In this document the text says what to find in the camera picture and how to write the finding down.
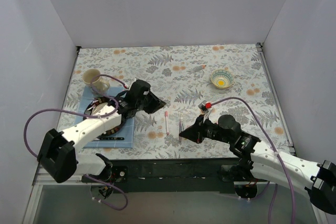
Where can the purple marker pen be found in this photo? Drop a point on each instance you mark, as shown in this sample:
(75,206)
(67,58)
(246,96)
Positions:
(180,126)

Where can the white pink marker pen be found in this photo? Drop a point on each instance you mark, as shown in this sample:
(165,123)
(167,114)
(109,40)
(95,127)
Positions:
(166,115)

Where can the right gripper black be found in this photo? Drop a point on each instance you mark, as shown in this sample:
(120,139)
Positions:
(200,129)

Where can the floral tablecloth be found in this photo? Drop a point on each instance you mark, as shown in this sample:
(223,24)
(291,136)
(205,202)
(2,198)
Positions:
(250,100)

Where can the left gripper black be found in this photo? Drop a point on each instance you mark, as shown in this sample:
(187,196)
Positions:
(148,100)

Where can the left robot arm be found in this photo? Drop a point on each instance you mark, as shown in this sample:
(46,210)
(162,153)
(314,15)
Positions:
(60,155)

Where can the blue checked cloth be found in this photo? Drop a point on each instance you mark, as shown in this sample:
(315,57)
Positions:
(90,104)

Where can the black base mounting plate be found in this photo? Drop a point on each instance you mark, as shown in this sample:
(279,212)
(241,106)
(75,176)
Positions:
(179,175)

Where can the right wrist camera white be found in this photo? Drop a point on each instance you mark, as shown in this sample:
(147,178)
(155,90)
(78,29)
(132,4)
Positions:
(206,108)

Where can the beige ceramic mug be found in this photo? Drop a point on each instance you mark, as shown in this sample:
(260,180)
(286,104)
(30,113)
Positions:
(96,84)

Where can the yellow patterned bowl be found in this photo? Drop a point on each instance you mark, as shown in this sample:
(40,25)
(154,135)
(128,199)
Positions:
(222,78)

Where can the grey orange marker pen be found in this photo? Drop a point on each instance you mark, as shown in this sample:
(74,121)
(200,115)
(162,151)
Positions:
(198,68)

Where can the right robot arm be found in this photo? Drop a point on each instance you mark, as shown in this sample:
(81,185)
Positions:
(259,160)

